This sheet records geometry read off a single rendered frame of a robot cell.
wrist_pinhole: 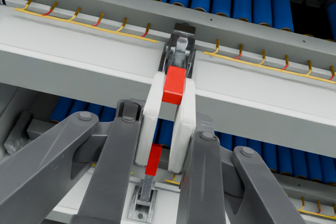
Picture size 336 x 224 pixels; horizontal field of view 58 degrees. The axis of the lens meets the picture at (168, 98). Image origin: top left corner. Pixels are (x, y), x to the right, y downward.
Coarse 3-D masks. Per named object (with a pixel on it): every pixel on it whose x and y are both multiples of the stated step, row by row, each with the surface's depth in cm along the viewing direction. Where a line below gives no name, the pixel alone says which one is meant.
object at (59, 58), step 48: (0, 0) 26; (0, 48) 24; (48, 48) 24; (96, 48) 25; (144, 48) 26; (96, 96) 26; (144, 96) 25; (240, 96) 24; (288, 96) 25; (288, 144) 27
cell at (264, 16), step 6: (252, 0) 31; (258, 0) 30; (264, 0) 30; (270, 0) 30; (252, 6) 31; (258, 6) 29; (264, 6) 29; (270, 6) 30; (252, 12) 30; (258, 12) 29; (264, 12) 28; (270, 12) 29; (252, 18) 29; (258, 18) 28; (264, 18) 28; (270, 18) 28; (270, 24) 28
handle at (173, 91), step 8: (184, 40) 23; (176, 48) 23; (184, 48) 23; (176, 56) 22; (184, 56) 23; (176, 64) 21; (184, 64) 22; (168, 72) 19; (176, 72) 20; (184, 72) 20; (168, 80) 19; (176, 80) 19; (184, 80) 19; (168, 88) 18; (176, 88) 18; (168, 96) 18; (176, 96) 18; (176, 104) 18
